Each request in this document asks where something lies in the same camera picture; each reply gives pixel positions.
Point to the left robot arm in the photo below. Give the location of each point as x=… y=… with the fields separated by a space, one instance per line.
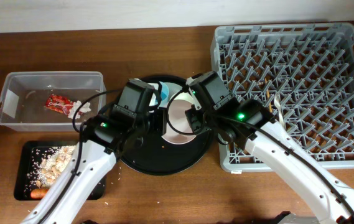
x=102 y=141

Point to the black rectangular tray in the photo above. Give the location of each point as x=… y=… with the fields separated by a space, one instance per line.
x=21 y=180

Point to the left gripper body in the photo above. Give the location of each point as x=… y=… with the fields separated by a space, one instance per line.
x=153 y=124

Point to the white plastic fork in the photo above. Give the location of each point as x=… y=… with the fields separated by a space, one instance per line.
x=277 y=103

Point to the red snack wrapper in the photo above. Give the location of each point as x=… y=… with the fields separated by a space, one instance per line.
x=59 y=104

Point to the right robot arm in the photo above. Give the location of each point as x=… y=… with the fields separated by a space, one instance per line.
x=252 y=127

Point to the wooden chopstick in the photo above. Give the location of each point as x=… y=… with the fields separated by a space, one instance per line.
x=268 y=96

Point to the pink bowl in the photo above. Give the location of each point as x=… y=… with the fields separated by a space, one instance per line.
x=179 y=121

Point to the orange carrot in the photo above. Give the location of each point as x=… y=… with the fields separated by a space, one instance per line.
x=38 y=194

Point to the grey dishwasher rack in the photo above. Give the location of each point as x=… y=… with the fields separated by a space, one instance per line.
x=311 y=66

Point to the light grey plate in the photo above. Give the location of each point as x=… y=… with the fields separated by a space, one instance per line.
x=174 y=88

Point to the rice and peanut scraps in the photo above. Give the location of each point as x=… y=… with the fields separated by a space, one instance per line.
x=46 y=165

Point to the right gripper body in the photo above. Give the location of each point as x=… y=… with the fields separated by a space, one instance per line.
x=197 y=119

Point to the clear plastic bin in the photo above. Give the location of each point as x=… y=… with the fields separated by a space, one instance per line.
x=24 y=95

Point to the blue cup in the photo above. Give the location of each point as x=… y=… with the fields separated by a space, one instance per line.
x=164 y=91

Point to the round black serving tray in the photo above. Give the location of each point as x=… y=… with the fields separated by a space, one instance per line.
x=155 y=156

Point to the white tissue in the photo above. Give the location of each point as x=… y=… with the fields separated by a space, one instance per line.
x=78 y=108

